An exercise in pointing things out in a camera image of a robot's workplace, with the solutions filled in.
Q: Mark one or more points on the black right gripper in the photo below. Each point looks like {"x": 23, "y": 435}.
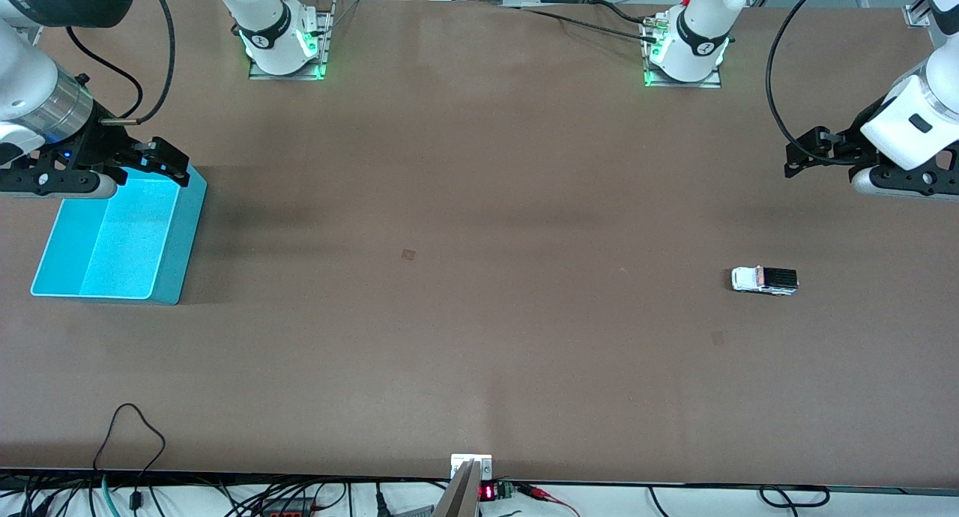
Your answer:
{"x": 103, "y": 146}

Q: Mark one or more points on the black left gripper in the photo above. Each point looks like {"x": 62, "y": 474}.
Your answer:
{"x": 852, "y": 141}

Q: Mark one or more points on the white jeep toy black roof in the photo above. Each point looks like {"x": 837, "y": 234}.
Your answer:
{"x": 745, "y": 279}

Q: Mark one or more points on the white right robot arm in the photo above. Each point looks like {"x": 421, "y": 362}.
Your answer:
{"x": 22, "y": 67}

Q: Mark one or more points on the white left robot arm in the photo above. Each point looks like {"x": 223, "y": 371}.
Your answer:
{"x": 906, "y": 120}

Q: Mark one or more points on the turquoise plastic bin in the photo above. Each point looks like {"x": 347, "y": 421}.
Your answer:
{"x": 127, "y": 240}

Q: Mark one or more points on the orange connector block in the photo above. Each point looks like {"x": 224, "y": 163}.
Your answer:
{"x": 288, "y": 509}

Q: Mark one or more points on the red clip lead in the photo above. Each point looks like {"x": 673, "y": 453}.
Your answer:
{"x": 543, "y": 494}

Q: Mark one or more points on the red LED display module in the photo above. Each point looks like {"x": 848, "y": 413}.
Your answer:
{"x": 488, "y": 492}

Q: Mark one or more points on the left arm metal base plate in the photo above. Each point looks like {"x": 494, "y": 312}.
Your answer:
{"x": 689, "y": 85}

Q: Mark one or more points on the metal corner bracket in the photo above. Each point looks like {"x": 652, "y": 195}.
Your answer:
{"x": 918, "y": 15}

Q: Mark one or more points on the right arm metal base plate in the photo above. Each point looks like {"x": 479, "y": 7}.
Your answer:
{"x": 327, "y": 45}

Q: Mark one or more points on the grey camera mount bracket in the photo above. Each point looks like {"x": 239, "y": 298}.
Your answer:
{"x": 464, "y": 487}

